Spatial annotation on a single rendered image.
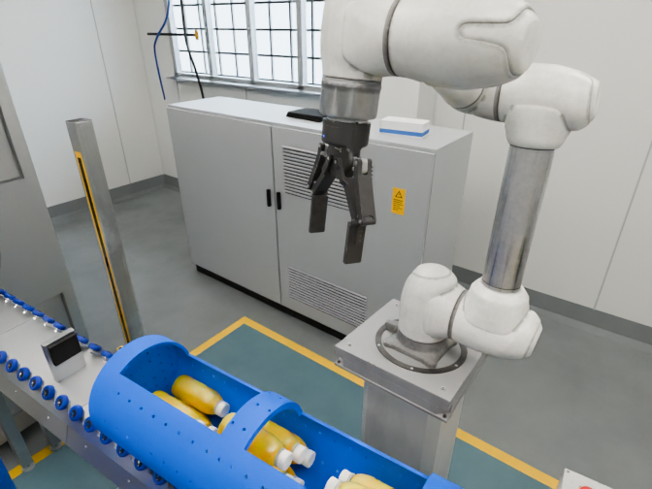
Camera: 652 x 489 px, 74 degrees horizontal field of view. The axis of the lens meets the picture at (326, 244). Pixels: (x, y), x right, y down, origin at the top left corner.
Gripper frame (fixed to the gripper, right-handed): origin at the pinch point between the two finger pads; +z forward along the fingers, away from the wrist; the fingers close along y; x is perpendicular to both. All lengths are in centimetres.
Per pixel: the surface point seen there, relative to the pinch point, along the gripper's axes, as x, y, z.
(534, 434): -161, 41, 146
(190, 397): 19, 37, 61
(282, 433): 3, 9, 53
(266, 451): 9, 4, 50
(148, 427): 31, 20, 52
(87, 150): 40, 106, 7
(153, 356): 27, 48, 53
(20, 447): 83, 135, 157
